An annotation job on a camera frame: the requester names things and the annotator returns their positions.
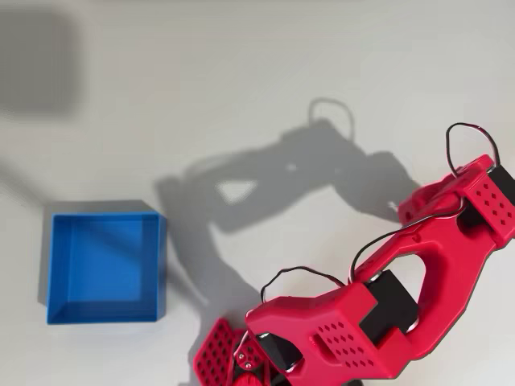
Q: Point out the red robot arm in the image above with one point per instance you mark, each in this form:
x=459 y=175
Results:
x=442 y=257

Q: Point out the blue square tray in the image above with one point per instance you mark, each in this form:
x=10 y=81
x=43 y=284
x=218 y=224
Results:
x=104 y=265

